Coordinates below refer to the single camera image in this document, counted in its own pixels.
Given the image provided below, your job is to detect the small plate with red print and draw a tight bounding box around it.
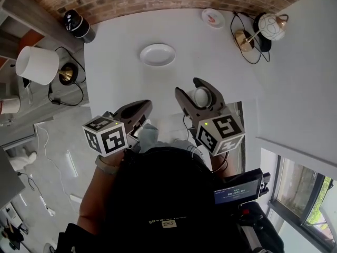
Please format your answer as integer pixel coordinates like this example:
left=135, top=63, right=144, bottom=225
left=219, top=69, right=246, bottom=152
left=201, top=8, right=226, bottom=30

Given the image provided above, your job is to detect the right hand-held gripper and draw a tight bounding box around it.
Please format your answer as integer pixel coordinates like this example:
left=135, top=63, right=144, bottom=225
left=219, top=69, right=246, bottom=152
left=175, top=77, right=246, bottom=157

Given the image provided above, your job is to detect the black lamp cable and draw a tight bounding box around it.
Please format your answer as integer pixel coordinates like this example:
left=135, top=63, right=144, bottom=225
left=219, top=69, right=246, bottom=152
left=47, top=46, right=87, bottom=107
left=230, top=10, right=272, bottom=65

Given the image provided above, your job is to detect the brass lamp with white shade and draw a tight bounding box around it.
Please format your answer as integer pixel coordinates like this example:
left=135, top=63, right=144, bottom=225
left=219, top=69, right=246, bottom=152
left=15, top=45, right=79, bottom=86

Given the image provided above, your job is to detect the white round jar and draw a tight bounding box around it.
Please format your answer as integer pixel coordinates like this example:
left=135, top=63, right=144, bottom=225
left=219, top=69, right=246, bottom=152
left=0, top=94, right=22, bottom=115

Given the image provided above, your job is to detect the black framed window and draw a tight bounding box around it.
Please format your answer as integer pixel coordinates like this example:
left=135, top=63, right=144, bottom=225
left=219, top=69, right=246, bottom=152
left=267, top=153, right=337, bottom=253

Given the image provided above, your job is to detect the beige wrist band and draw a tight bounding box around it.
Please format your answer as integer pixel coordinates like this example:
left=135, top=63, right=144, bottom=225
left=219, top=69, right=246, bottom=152
left=95, top=154, right=120, bottom=177

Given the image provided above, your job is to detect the white floor cable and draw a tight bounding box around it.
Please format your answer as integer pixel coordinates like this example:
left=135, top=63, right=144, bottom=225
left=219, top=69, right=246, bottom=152
left=33, top=122, right=82, bottom=203

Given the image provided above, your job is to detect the black cylinder speaker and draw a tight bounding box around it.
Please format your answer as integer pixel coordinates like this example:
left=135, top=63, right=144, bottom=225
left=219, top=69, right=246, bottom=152
left=63, top=9, right=96, bottom=44

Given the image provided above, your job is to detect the white oval dish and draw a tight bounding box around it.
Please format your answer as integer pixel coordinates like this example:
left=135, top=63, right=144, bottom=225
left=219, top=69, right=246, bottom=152
left=139, top=43, right=177, bottom=67

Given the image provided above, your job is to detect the person's right forearm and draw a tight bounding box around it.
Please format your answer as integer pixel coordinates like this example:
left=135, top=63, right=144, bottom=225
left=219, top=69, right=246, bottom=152
left=210, top=151, right=238, bottom=179

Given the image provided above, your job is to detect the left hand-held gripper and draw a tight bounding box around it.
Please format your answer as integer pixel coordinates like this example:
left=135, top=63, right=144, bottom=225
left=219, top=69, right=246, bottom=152
left=82, top=100, right=154, bottom=158

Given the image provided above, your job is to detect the grey wooden cabinet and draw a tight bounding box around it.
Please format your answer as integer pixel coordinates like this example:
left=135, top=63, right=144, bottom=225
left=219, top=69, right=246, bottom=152
left=0, top=0, right=92, bottom=123

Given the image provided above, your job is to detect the white cup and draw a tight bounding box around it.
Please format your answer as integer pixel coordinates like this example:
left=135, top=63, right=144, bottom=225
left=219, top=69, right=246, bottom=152
left=194, top=87, right=213, bottom=109

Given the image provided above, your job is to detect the person's left forearm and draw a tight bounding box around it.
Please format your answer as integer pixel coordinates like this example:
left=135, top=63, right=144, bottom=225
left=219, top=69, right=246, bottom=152
left=76, top=151, right=125, bottom=237

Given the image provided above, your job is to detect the person's grey sock foot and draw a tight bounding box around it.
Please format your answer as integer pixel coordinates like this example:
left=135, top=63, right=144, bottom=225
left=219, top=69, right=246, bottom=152
left=137, top=123, right=160, bottom=154

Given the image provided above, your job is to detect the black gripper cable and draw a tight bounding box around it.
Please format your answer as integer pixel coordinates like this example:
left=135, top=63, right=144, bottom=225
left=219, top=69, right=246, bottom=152
left=182, top=113, right=199, bottom=148

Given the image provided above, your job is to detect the black chest-mounted screen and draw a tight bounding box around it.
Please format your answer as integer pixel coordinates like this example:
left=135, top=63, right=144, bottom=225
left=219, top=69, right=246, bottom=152
left=213, top=168, right=272, bottom=206

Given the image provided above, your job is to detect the gold lamp with globe shade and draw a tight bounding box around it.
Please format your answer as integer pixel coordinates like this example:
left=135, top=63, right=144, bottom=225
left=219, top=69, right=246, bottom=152
left=233, top=12, right=290, bottom=53

